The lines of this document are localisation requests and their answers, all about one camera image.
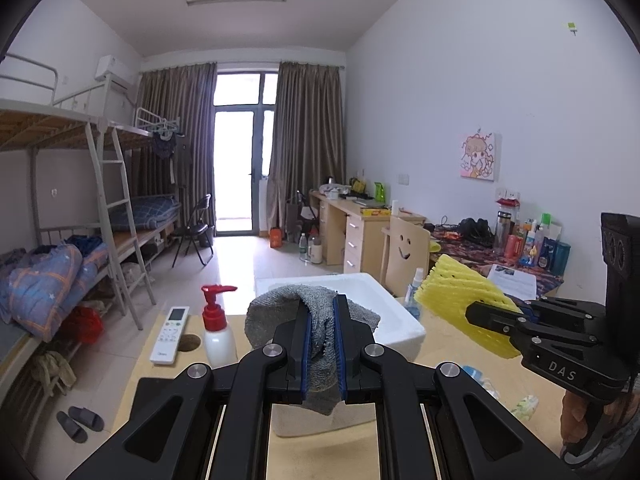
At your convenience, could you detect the yellow foam fruit net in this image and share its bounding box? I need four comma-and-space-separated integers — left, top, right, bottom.
414, 255, 522, 360

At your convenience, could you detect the green floral tissue packet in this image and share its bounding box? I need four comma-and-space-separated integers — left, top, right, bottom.
510, 394, 539, 422

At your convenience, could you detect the grey sock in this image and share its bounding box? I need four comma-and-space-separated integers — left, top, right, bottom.
226, 285, 387, 437

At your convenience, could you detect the blue face mask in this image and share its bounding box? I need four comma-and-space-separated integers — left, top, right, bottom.
462, 365, 500, 400

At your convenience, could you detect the grey jacket forearm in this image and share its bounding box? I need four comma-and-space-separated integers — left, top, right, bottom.
566, 417, 639, 477

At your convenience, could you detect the person's right hand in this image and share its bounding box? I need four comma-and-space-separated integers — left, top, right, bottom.
560, 386, 639, 449

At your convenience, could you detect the white paper sheet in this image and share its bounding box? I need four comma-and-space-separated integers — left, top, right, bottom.
488, 264, 538, 301

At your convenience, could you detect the white lotion pump bottle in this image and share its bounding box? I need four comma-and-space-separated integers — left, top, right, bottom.
201, 285, 238, 368

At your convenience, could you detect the patterned cloth desk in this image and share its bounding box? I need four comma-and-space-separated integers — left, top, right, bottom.
430, 229, 564, 296

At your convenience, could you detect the white remote control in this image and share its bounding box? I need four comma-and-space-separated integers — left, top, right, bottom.
150, 306, 190, 365

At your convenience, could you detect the white styrofoam box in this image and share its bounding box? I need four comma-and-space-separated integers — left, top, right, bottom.
256, 273, 425, 438

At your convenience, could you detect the blue spray bottle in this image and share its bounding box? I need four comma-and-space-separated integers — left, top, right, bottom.
404, 268, 424, 320

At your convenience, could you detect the clear red-lid bottle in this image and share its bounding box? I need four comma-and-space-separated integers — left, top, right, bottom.
491, 198, 522, 256

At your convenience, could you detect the black slippers pair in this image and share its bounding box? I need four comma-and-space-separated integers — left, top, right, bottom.
55, 406, 105, 443

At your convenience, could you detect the wooden smiley chair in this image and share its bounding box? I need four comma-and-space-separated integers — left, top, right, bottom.
380, 216, 431, 298

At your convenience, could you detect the black folding chair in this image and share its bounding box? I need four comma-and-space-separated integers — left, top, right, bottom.
171, 193, 214, 266

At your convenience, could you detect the wooden desk with drawers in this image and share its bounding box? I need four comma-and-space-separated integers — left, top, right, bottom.
309, 187, 426, 276

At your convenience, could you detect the blue plaid quilt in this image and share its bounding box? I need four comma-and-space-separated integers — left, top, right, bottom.
1, 235, 108, 342

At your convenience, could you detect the metal bunk bed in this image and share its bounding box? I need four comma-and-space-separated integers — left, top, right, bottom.
0, 52, 184, 386

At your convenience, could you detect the right brown curtain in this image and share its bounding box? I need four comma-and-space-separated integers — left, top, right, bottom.
266, 62, 346, 229

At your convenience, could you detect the brown curtain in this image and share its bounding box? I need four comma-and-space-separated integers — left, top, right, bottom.
266, 62, 346, 229
130, 63, 218, 221

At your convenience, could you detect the left brown curtain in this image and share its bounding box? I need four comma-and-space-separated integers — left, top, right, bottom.
130, 63, 218, 221

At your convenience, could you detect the white air conditioner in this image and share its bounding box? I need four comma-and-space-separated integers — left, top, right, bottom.
94, 55, 137, 90

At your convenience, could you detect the anime girl wall picture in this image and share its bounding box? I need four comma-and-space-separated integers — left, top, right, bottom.
459, 129, 497, 182

